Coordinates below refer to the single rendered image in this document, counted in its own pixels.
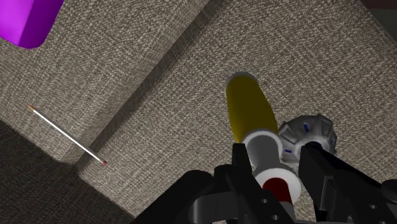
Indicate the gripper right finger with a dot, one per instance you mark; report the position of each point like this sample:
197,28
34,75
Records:
335,180

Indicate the purple cushion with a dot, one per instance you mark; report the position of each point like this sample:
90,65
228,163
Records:
26,20

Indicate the grey ridged round object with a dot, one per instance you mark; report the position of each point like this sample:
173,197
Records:
310,131

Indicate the white pencil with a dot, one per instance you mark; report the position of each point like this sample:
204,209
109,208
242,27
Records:
66,135

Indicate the yellow and white bottle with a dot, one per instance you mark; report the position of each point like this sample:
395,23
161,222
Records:
249,111

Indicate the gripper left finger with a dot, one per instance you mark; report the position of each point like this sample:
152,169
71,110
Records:
245,183

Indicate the grey fabric sofa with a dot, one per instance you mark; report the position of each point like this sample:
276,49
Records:
186,93

